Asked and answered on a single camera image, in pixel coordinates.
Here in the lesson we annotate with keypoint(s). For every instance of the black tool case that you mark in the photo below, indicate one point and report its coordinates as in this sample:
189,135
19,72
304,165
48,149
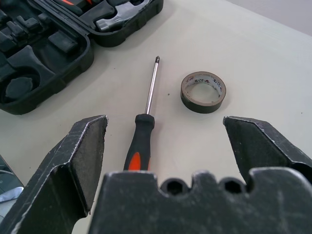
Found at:
80,56

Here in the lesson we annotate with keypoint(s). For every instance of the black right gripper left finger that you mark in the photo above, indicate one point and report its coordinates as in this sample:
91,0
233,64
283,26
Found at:
61,156

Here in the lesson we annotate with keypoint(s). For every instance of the black orange Phillips screwdriver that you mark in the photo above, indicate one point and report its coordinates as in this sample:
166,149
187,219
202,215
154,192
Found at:
142,136

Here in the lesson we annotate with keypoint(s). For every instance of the black electrical tape roll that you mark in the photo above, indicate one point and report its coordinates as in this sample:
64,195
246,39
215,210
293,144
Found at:
202,108

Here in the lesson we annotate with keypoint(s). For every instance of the silver rounded robot leg cover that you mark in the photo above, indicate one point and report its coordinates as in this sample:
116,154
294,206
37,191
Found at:
9,192

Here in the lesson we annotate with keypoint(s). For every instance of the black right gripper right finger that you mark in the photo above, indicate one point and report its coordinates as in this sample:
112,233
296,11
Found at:
265,143

